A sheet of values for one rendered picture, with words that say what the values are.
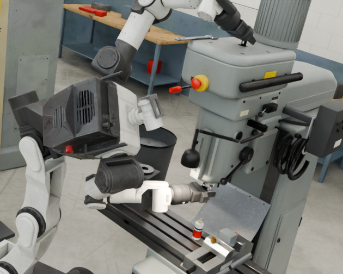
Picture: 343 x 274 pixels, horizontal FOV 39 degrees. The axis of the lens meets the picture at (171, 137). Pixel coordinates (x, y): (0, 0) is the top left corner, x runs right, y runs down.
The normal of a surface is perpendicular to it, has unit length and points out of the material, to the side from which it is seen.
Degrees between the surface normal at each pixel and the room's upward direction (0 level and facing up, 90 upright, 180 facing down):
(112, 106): 58
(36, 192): 90
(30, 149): 90
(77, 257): 0
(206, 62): 90
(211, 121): 90
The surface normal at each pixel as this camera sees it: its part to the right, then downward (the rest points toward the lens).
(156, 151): 0.28, 0.48
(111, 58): -0.24, -0.17
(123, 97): 0.87, -0.22
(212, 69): -0.64, 0.18
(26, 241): -0.37, 0.29
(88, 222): 0.19, -0.90
